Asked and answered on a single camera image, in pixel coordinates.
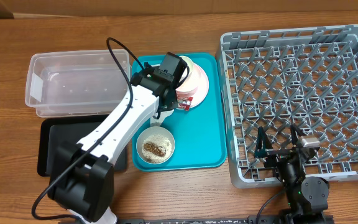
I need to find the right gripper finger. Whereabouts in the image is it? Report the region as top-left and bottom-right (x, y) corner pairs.
(290, 124), (305, 145)
(254, 126), (273, 158)

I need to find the red snack wrapper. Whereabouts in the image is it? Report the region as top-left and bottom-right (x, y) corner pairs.
(177, 96), (193, 111)

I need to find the white napkin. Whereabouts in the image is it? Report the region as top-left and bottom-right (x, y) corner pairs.
(150, 110), (174, 126)

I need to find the grey bowl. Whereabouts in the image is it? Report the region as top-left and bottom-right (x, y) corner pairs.
(136, 126), (175, 165)

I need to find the brown food piece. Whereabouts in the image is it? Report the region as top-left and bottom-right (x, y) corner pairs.
(143, 143), (166, 157)

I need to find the white rice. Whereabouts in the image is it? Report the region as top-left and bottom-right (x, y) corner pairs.
(142, 134), (172, 164)

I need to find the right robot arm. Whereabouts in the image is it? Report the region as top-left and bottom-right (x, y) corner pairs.
(254, 124), (334, 223)

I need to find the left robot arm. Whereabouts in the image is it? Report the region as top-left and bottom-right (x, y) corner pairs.
(43, 60), (188, 223)

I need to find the grey dishwasher rack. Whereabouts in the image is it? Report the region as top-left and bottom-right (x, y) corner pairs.
(216, 24), (358, 189)

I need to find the pink bowl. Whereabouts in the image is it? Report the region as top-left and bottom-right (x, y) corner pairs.
(176, 64), (201, 94)

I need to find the white round plate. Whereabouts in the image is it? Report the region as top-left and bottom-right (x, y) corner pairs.
(177, 63), (209, 109)

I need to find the white cup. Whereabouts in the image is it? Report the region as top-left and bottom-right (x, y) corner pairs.
(180, 55), (194, 80)

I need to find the teal serving tray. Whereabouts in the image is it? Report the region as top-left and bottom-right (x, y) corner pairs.
(132, 52), (227, 171)

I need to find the clear plastic bin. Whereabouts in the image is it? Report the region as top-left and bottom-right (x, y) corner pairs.
(25, 49), (131, 118)

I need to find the black tray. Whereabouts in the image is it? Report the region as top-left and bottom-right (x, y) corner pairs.
(37, 113), (127, 177)

